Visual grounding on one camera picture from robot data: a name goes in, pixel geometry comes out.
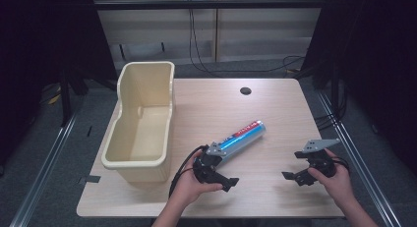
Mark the metal floor rail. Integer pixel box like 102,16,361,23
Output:
9,113,79,227
317,90,402,227

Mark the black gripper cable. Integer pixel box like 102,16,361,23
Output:
329,155,351,174
168,144,210,199

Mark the black tape piece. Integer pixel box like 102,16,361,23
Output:
78,175,101,185

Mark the person's right hand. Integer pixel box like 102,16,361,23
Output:
307,147,356,208

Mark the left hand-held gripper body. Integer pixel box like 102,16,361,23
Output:
192,141,228,185

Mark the black curtain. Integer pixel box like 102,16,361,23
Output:
0,0,118,171
300,0,417,177

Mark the black hanging cable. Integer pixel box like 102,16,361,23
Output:
188,8,307,75

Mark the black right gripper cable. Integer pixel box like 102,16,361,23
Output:
329,155,351,174

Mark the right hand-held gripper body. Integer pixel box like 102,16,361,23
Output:
293,138,341,188

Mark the person's left hand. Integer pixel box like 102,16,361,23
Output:
168,150,224,209

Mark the blue cylindrical tube red label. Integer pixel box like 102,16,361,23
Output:
217,119,268,164

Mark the cream plastic bin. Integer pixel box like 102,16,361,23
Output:
100,61,176,184

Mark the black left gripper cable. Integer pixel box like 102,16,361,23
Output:
168,144,210,199

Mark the black floor cable bundle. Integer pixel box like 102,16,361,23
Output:
314,85,348,133

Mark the black metal stand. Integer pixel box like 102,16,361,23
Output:
58,68,75,128

